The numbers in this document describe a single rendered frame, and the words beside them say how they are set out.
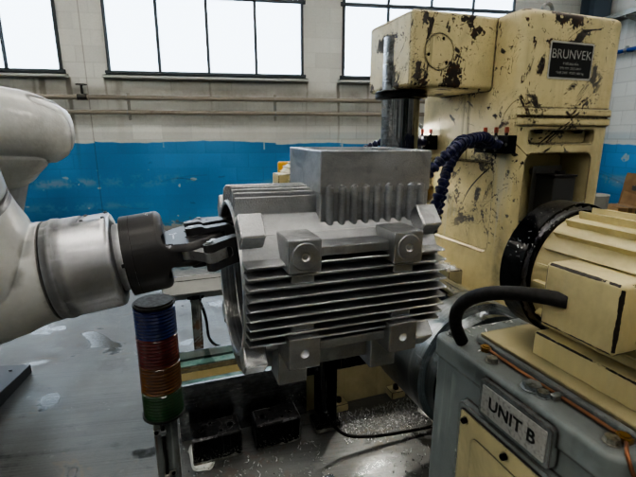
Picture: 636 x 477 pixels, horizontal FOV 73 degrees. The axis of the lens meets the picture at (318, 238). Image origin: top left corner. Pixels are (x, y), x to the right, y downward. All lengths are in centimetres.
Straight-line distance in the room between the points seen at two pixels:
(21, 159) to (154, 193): 572
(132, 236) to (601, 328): 46
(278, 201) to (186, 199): 620
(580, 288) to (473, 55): 69
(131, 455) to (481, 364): 75
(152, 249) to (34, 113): 60
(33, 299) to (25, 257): 3
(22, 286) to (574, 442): 54
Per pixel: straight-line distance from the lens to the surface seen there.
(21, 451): 120
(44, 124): 96
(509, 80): 108
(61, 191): 701
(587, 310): 53
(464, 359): 65
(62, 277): 40
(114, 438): 114
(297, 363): 40
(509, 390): 60
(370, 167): 42
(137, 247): 40
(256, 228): 37
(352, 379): 113
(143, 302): 68
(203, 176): 653
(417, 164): 45
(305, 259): 36
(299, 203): 41
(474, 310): 81
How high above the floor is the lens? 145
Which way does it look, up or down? 14 degrees down
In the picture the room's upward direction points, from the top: straight up
